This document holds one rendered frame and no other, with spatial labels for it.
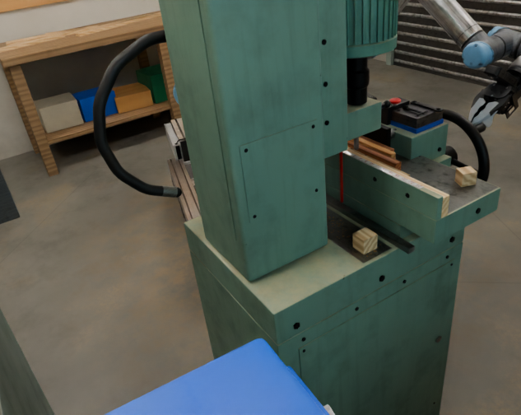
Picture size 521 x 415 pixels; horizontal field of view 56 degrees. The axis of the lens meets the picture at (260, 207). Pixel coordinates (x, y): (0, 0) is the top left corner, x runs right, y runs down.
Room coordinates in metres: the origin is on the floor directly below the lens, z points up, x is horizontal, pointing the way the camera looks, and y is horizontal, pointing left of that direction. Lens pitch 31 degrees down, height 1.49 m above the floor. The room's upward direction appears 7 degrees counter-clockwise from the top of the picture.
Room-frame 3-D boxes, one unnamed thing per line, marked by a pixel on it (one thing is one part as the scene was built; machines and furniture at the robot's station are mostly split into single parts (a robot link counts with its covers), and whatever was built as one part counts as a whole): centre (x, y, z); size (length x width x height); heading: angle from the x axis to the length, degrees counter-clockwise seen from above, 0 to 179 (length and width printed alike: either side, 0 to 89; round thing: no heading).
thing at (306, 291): (1.05, -0.15, 0.76); 0.57 x 0.45 x 0.09; 118
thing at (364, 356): (1.05, -0.15, 0.36); 0.58 x 0.45 x 0.71; 118
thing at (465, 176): (0.96, -0.48, 0.92); 0.03 x 0.03 x 0.03; 6
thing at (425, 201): (1.09, -0.22, 0.93); 0.60 x 0.02 x 0.06; 28
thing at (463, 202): (1.16, -0.35, 0.87); 0.61 x 0.30 x 0.06; 28
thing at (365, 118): (1.10, -0.24, 1.03); 0.14 x 0.07 x 0.09; 118
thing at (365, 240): (0.90, -0.23, 0.82); 0.04 x 0.04 x 0.04; 27
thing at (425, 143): (1.20, -0.42, 0.91); 0.15 x 0.14 x 0.09; 28
